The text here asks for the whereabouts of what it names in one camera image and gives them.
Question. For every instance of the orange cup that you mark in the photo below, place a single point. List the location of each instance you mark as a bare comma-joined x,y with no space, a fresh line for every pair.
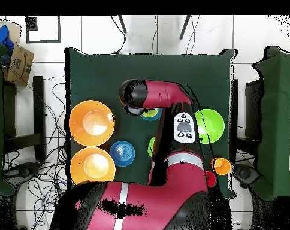
222,166

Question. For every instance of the large green bowl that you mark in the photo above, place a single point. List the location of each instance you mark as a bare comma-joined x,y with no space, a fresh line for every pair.
213,125

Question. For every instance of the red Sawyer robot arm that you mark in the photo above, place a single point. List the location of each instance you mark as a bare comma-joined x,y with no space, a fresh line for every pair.
178,191

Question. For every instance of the black square frame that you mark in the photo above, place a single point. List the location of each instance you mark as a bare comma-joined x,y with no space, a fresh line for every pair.
26,30

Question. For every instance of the cardboard box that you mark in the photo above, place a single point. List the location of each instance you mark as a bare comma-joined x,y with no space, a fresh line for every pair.
19,64

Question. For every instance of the black bench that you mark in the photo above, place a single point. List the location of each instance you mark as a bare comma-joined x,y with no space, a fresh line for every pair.
38,107

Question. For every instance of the dark green table cloth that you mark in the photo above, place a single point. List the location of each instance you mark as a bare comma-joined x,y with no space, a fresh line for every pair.
147,67

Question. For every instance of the small green bowl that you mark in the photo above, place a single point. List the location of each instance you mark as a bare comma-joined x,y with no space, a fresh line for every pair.
151,147

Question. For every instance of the blue bowl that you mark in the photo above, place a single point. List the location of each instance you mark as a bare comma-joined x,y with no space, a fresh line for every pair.
157,117
122,153

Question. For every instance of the red cup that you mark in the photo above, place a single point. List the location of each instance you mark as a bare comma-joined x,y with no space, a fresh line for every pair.
211,178

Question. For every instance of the yellow cup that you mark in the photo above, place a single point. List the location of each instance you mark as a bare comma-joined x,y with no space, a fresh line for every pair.
151,113

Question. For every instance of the black tripod leg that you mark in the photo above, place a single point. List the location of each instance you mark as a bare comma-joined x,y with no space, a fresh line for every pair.
184,26
122,24

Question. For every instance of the black pedestal foot with knob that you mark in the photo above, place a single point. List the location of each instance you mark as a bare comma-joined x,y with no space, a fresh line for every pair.
22,170

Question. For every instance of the large orange bowl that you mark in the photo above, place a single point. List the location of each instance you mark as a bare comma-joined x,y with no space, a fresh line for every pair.
91,123
92,165

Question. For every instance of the blue cloth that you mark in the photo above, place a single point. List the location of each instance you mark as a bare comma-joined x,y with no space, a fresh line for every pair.
1,36

